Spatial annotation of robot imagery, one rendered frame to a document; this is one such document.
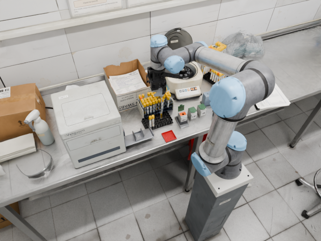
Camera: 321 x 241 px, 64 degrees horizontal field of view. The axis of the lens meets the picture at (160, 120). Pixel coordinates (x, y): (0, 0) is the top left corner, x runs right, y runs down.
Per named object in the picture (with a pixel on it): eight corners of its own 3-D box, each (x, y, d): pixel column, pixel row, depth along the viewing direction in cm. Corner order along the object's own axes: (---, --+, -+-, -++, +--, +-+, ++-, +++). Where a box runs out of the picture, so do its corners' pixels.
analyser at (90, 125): (75, 169, 133) (58, 134, 110) (65, 131, 149) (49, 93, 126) (131, 150, 141) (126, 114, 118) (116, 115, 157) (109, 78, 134)
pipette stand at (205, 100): (204, 109, 162) (207, 98, 154) (199, 102, 166) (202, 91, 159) (218, 106, 164) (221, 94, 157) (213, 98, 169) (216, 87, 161)
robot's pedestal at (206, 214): (219, 233, 197) (251, 179, 131) (196, 244, 192) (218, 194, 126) (206, 209, 209) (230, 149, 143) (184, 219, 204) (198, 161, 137)
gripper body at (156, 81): (146, 83, 133) (145, 64, 124) (161, 79, 136) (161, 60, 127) (152, 92, 129) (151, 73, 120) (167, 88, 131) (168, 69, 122)
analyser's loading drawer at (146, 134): (119, 150, 139) (118, 145, 135) (115, 141, 142) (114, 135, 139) (154, 138, 144) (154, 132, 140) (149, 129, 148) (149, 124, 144)
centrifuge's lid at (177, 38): (162, 31, 160) (158, 26, 166) (162, 66, 177) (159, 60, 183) (194, 27, 164) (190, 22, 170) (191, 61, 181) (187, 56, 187)
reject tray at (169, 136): (165, 142, 145) (165, 142, 144) (161, 134, 149) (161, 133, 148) (176, 138, 147) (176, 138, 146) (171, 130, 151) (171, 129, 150)
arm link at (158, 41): (156, 45, 108) (146, 36, 112) (156, 66, 116) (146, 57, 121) (172, 40, 110) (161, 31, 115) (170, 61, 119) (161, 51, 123)
